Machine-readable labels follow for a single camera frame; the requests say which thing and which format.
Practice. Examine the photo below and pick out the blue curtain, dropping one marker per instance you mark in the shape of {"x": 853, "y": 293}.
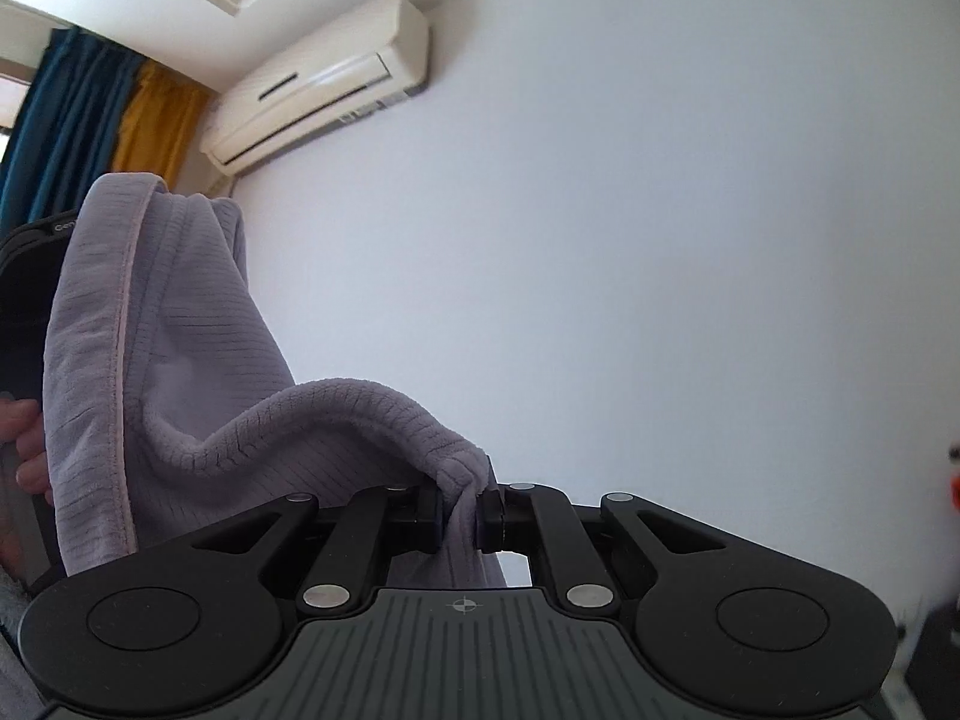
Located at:
{"x": 67, "y": 112}

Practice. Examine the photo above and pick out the yellow curtain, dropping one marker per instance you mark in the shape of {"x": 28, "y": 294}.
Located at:
{"x": 157, "y": 127}

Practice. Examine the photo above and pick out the person's left hand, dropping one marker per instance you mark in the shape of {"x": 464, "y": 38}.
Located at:
{"x": 26, "y": 427}

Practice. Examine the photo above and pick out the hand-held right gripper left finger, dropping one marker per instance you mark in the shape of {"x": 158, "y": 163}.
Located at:
{"x": 420, "y": 521}

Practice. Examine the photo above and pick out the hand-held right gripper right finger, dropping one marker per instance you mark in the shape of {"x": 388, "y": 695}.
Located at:
{"x": 491, "y": 525}

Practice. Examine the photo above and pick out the lavender ribbed pajama top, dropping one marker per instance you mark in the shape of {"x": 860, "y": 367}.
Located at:
{"x": 187, "y": 315}

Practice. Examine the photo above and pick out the white wall air conditioner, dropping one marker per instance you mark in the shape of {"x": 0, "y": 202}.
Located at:
{"x": 315, "y": 82}

